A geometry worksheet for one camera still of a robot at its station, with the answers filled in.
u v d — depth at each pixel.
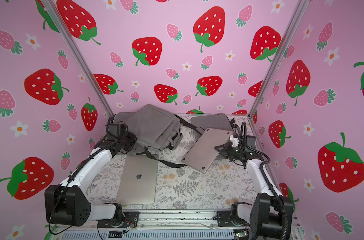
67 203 0.40
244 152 0.64
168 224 0.73
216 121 1.15
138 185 0.86
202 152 0.96
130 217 0.75
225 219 0.73
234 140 0.78
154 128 1.00
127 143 0.73
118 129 0.65
